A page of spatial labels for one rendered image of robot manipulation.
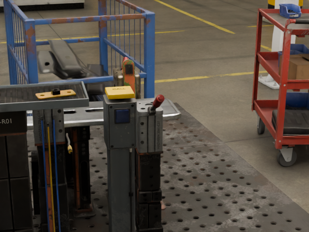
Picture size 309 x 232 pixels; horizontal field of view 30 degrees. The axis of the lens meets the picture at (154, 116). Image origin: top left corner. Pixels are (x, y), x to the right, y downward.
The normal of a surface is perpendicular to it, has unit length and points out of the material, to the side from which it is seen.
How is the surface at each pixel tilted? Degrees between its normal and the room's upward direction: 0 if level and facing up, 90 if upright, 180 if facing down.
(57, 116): 90
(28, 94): 0
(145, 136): 90
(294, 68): 90
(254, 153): 0
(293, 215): 0
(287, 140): 90
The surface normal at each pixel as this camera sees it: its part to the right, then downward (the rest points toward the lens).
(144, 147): 0.21, 0.33
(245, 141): 0.00, -0.94
